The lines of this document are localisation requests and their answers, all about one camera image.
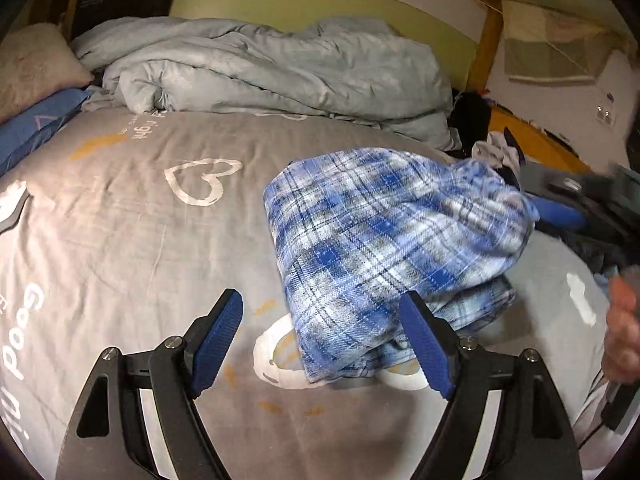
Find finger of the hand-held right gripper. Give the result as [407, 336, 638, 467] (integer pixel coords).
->
[527, 194, 587, 230]

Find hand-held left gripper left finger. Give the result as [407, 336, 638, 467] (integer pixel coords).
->
[55, 288, 244, 480]

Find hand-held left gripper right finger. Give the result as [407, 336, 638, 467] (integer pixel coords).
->
[399, 291, 583, 480]

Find blue plaid shirt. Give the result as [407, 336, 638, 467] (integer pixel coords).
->
[263, 147, 542, 387]

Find person's right hand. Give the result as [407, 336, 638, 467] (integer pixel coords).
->
[602, 274, 640, 382]

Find white folded garment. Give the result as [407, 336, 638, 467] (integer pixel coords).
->
[472, 131, 522, 167]

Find black clothing heap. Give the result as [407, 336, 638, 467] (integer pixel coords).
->
[449, 91, 495, 152]

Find pale patchwork curtain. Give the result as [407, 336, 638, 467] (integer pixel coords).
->
[501, 0, 622, 82]

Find grey duvet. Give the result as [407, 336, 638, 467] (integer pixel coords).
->
[72, 16, 462, 152]

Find blue pillow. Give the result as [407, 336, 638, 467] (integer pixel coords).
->
[0, 87, 103, 172]

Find beige pillow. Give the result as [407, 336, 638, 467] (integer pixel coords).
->
[0, 22, 96, 125]

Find orange wooden bed rail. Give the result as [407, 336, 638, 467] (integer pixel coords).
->
[487, 107, 592, 175]

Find wooden bed frame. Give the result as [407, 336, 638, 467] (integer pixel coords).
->
[466, 7, 504, 95]

